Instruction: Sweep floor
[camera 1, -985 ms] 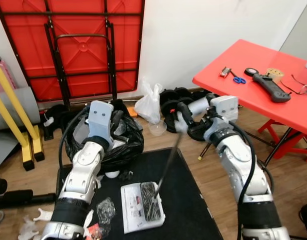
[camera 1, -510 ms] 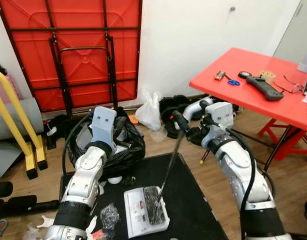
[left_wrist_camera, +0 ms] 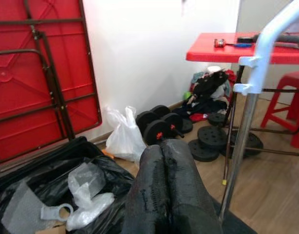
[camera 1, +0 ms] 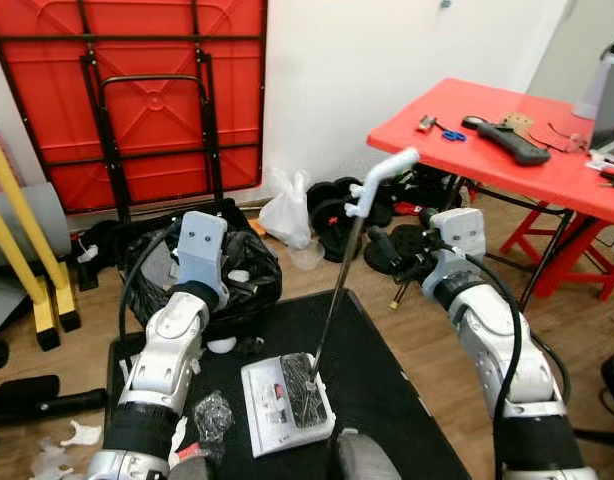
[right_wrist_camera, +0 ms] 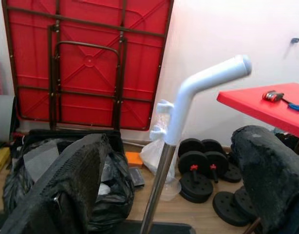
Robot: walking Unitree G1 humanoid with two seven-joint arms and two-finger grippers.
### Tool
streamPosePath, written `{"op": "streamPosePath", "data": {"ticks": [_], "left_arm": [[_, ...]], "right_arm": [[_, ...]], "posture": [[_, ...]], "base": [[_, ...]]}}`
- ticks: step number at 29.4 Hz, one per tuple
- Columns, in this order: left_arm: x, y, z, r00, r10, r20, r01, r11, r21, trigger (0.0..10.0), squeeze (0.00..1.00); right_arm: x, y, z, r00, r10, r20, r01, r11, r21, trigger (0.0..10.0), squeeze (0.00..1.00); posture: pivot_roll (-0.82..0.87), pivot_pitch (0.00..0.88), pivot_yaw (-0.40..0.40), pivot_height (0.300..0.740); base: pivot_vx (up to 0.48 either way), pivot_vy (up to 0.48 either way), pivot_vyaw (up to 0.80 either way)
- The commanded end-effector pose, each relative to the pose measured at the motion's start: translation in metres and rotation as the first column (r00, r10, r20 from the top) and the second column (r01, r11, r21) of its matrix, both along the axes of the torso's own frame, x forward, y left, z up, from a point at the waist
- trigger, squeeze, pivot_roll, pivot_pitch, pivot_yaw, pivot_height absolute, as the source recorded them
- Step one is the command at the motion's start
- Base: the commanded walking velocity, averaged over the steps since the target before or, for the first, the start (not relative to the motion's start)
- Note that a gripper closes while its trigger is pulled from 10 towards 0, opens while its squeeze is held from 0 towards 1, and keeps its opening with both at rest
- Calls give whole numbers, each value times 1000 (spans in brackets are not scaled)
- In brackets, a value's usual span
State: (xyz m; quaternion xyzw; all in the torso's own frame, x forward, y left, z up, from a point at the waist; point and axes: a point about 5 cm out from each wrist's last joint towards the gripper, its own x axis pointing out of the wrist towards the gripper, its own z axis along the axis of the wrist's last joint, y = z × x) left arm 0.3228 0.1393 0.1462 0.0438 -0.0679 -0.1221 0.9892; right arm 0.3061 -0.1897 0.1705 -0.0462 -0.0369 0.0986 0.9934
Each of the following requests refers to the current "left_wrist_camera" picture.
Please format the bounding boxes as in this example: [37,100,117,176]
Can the black tape roll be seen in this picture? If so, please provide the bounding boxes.
[237,36,255,44]

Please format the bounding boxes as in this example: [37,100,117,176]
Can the brown cardboard piece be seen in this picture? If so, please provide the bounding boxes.
[34,220,68,234]

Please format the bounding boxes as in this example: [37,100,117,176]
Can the grey foam sheet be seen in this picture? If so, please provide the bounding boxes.
[0,180,47,229]

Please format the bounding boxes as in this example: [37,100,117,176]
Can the crumpled clear bubble wrap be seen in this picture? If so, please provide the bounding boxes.
[67,161,107,208]

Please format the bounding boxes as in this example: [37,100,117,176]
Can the red garment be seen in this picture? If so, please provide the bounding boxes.
[189,113,209,123]

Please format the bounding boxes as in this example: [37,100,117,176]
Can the black rubbish bag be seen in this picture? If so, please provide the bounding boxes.
[0,156,136,234]

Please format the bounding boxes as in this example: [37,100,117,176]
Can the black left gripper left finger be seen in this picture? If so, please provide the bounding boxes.
[121,145,171,234]

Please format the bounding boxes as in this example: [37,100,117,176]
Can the red plastic stool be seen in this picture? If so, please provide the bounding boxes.
[260,71,299,149]

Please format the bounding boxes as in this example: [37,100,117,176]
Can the folded red plastic table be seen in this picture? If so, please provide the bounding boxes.
[0,0,103,173]

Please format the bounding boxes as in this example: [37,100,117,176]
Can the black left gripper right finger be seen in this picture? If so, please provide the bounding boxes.
[161,139,224,234]

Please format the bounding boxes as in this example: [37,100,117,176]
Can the blue handled tool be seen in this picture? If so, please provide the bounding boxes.
[224,42,257,48]

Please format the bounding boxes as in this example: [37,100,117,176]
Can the white foam wrap bundle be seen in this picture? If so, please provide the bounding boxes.
[66,192,115,232]

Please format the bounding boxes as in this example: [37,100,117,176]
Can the red table with brown legs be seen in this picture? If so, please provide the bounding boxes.
[185,31,299,187]

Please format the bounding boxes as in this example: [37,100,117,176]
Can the black floor mat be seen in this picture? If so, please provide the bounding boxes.
[205,194,259,234]

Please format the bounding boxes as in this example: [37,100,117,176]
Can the white plastic bag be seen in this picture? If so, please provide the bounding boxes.
[105,105,147,163]

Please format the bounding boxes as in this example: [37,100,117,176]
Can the white cup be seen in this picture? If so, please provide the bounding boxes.
[206,65,223,74]

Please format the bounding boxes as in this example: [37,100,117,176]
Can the pile of clothes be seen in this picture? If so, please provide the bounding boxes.
[182,69,238,122]

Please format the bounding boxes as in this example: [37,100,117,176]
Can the black weight plate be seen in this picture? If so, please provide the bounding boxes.
[207,112,230,127]
[187,138,221,162]
[180,118,194,135]
[221,131,264,157]
[197,126,229,151]

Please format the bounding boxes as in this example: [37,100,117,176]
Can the grey plastic tag with ring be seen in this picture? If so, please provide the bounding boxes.
[40,202,75,222]

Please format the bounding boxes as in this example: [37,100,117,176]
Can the black dumbbell with red collar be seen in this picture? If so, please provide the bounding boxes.
[151,104,187,140]
[135,111,170,147]

